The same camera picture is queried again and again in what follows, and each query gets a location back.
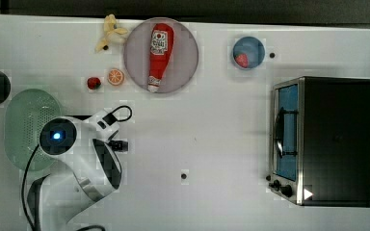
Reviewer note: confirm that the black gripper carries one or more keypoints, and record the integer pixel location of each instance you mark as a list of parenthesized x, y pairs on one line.
[(118, 145)]

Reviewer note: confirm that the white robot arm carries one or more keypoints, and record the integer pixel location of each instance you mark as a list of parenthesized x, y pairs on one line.
[(87, 149)]

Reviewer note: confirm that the red strawberry toy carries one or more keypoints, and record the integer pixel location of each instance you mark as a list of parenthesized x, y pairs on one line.
[(93, 83)]

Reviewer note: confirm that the orange slice toy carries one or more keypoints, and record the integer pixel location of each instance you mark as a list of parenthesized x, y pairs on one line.
[(116, 77)]

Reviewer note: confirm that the green perforated colander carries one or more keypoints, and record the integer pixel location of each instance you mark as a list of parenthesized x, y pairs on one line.
[(25, 116)]

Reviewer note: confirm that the yellow plush banana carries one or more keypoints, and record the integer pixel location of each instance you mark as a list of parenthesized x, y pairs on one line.
[(113, 33)]

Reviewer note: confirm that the grey round plate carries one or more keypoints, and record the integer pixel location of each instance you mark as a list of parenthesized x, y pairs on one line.
[(183, 62)]

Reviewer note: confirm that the red plush ketchup bottle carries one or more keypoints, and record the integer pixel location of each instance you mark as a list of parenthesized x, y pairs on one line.
[(161, 46)]

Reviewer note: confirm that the red strawberry in bowl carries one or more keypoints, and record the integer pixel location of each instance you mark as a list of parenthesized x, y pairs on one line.
[(242, 60)]

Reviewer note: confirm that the blue bowl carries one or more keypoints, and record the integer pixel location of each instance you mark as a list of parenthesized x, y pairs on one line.
[(253, 48)]

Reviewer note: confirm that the silver toaster oven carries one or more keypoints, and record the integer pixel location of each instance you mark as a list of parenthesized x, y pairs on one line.
[(320, 142)]

